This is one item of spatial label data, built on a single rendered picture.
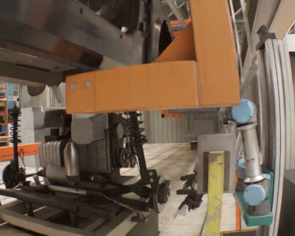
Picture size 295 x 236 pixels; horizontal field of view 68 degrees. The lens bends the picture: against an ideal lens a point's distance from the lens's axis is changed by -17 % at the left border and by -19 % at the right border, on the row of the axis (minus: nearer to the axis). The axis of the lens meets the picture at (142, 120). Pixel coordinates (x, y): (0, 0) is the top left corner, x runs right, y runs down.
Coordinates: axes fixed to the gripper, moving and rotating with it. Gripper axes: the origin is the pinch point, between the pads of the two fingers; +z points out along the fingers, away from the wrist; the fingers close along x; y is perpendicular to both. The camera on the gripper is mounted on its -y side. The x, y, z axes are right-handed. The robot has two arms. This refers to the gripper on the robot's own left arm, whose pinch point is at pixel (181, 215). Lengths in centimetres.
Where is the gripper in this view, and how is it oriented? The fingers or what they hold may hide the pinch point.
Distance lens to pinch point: 155.3
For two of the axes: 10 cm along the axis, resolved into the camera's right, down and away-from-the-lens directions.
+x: 6.8, 0.3, 7.3
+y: 6.7, 3.9, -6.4
